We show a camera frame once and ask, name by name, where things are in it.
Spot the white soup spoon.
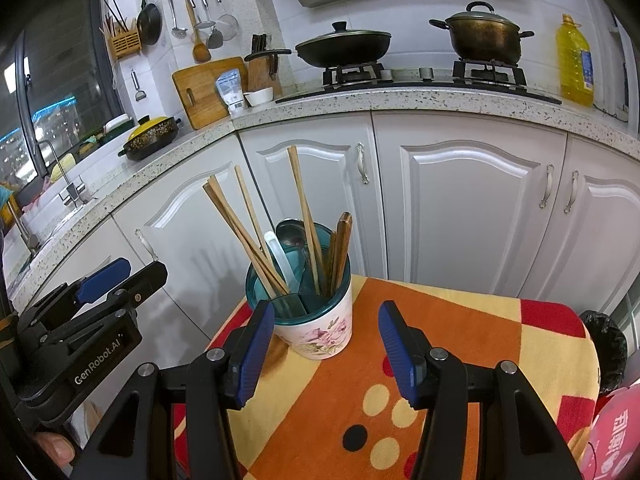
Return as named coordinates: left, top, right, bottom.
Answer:
left=263, top=231, right=296, bottom=293

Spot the black hanging frying pan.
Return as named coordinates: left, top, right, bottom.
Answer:
left=136, top=0, right=163, bottom=46

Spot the floral utensil holder teal lid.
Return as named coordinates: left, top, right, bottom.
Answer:
left=245, top=225, right=353, bottom=361

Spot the steel ladle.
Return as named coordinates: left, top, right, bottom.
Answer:
left=167, top=0, right=188, bottom=38

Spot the steel skimmer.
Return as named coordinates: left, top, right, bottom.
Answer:
left=192, top=0, right=217, bottom=30

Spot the wooden knife block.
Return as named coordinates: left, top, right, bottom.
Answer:
left=245, top=33, right=280, bottom=96

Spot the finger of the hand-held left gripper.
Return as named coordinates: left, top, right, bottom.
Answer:
left=45, top=260, right=168, bottom=333
left=30, top=257, right=132, bottom=321

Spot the wooden cutting board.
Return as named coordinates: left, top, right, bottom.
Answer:
left=172, top=56, right=249, bottom=131

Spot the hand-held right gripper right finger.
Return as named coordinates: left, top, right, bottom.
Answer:
left=378, top=301, right=583, bottom=480

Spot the dark wok lid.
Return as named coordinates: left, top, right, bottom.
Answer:
left=296, top=21, right=392, bottom=43

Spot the small white bowl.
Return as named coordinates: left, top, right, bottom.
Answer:
left=243, top=87, right=275, bottom=107

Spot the orange yellow printed blanket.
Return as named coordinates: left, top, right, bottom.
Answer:
left=172, top=274, right=601, bottom=480

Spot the person's left hand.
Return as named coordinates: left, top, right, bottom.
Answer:
left=32, top=430, right=78, bottom=466

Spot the glass door white frame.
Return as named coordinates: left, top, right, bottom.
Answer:
left=607, top=10, right=640, bottom=136

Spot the pink printed bag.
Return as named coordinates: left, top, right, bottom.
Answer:
left=582, top=385, right=640, bottom=480

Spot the wire mesh strainer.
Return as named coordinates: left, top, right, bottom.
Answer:
left=210, top=0, right=240, bottom=41

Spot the steel sink faucet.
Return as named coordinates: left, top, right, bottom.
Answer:
left=35, top=140, right=93, bottom=207

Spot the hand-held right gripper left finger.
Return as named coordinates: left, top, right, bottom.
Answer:
left=82, top=300, right=276, bottom=480

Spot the steel spoon pink handle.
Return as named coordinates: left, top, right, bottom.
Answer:
left=276, top=218, right=307, bottom=250

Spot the yellow cooking oil bottle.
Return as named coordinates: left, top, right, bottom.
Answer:
left=556, top=14, right=596, bottom=107

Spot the dark kitchen window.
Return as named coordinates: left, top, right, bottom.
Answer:
left=0, top=0, right=118, bottom=181

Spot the bronze stock pot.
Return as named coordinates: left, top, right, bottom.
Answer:
left=429, top=1, right=535, bottom=65

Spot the trash bin with black bag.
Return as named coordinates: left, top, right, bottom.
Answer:
left=580, top=310, right=628, bottom=396

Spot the black power cable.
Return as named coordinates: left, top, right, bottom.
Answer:
left=592, top=104, right=632, bottom=122

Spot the bamboo wall chopstick holder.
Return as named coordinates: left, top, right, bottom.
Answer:
left=100, top=0, right=142, bottom=58

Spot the wooden spatula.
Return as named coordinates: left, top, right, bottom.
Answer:
left=185, top=0, right=212, bottom=64

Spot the white blue pouch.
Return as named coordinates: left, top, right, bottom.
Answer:
left=215, top=71, right=247, bottom=116

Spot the black casserole yellow lid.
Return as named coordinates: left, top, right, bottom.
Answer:
left=118, top=116, right=182, bottom=162

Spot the glass pot lid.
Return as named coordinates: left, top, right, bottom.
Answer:
left=445, top=1, right=521, bottom=23

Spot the black wok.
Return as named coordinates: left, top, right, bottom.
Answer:
left=244, top=21, right=392, bottom=69

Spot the bundle of wooden chopsticks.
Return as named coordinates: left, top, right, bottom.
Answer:
left=202, top=145, right=354, bottom=298

